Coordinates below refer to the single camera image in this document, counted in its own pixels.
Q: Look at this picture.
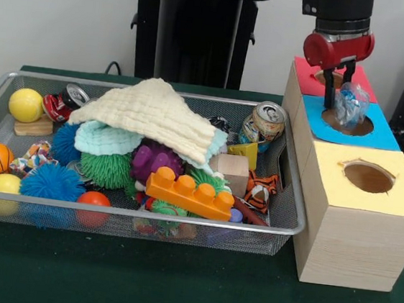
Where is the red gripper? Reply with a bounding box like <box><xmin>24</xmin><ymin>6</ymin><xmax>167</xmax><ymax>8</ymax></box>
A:
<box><xmin>296</xmin><ymin>24</ymin><xmax>377</xmax><ymax>114</ymax></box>

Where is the crushed clear plastic bottle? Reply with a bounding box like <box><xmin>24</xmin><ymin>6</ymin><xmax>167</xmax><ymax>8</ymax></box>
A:
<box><xmin>330</xmin><ymin>80</ymin><xmax>372</xmax><ymax>132</ymax></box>

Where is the cream knitted cloth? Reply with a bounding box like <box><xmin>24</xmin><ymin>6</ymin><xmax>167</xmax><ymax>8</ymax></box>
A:
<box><xmin>65</xmin><ymin>68</ymin><xmax>225</xmax><ymax>168</ymax></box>

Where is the mint knitted cloth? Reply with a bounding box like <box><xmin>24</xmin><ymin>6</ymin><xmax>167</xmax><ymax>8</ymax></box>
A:
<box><xmin>72</xmin><ymin>114</ymin><xmax>230</xmax><ymax>178</ymax></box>

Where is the wooden box with three holes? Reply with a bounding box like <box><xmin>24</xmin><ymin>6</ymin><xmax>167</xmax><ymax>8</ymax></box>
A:
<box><xmin>263</xmin><ymin>55</ymin><xmax>404</xmax><ymax>295</ymax></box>

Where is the silver mesh bin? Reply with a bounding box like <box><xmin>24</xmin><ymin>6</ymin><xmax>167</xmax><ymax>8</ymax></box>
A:
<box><xmin>0</xmin><ymin>68</ymin><xmax>320</xmax><ymax>260</ymax></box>

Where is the tiger striped plush toy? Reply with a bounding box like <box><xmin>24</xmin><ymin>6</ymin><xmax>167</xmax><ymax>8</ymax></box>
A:
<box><xmin>242</xmin><ymin>169</ymin><xmax>280</xmax><ymax>216</ymax></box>

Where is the orange toy building block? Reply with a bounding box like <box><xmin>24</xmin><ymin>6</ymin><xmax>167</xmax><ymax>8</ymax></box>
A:
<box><xmin>143</xmin><ymin>164</ymin><xmax>239</xmax><ymax>223</ymax></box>

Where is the purple spiky rubber toy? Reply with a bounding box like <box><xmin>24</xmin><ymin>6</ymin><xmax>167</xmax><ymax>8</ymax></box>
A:
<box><xmin>129</xmin><ymin>140</ymin><xmax>188</xmax><ymax>189</ymax></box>

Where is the green spiky rubber ball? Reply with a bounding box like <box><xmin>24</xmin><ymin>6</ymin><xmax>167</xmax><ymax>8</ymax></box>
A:
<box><xmin>77</xmin><ymin>148</ymin><xmax>134</xmax><ymax>191</ymax></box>

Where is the crushed red drink can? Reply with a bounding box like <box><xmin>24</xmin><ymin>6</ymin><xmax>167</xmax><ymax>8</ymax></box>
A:
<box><xmin>40</xmin><ymin>81</ymin><xmax>93</xmax><ymax>127</ymax></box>

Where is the dark green table cloth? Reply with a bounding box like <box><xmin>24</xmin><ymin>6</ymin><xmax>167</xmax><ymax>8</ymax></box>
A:
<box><xmin>0</xmin><ymin>61</ymin><xmax>404</xmax><ymax>303</ymax></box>

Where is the blue spiky rubber ball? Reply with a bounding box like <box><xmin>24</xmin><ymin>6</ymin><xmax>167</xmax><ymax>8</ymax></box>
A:
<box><xmin>19</xmin><ymin>160</ymin><xmax>89</xmax><ymax>204</ymax></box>

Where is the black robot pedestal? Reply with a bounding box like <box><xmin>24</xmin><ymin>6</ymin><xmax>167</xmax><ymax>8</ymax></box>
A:
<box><xmin>117</xmin><ymin>0</ymin><xmax>279</xmax><ymax>94</ymax></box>

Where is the black cable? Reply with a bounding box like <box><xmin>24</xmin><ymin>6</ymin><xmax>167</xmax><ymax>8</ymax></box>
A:
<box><xmin>104</xmin><ymin>60</ymin><xmax>126</xmax><ymax>78</ymax></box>

